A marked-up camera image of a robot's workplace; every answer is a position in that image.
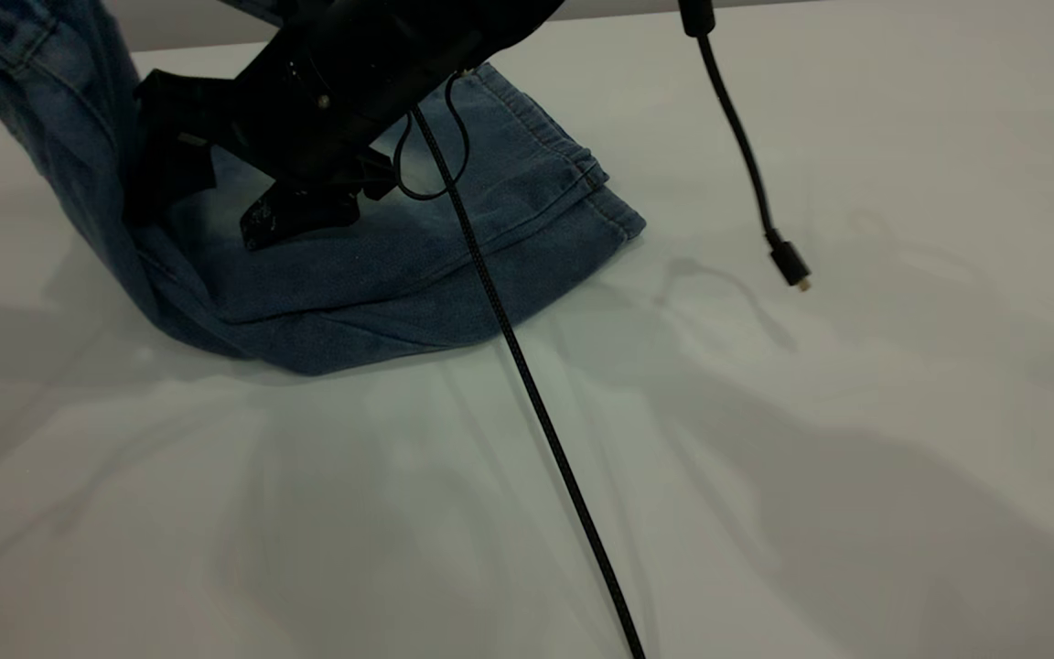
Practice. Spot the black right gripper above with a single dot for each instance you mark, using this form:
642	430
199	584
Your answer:
326	110

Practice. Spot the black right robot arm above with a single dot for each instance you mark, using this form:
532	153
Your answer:
454	27

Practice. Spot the blue denim jeans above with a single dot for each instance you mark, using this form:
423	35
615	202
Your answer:
353	284

